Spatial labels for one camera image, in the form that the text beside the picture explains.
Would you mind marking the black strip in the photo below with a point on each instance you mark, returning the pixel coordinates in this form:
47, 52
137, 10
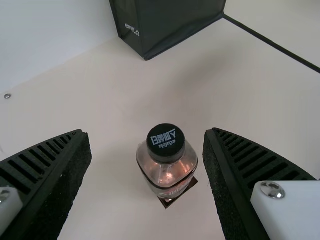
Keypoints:
275, 45

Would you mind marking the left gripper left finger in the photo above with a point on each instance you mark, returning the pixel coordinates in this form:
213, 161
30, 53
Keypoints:
42, 185

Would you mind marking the small square scanner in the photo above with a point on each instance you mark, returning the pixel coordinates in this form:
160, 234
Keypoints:
172, 201

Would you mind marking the dark coffee bottle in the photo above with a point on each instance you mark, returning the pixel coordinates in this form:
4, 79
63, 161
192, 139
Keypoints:
166, 155

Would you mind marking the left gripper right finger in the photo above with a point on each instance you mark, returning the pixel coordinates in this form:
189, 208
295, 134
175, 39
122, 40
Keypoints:
250, 185

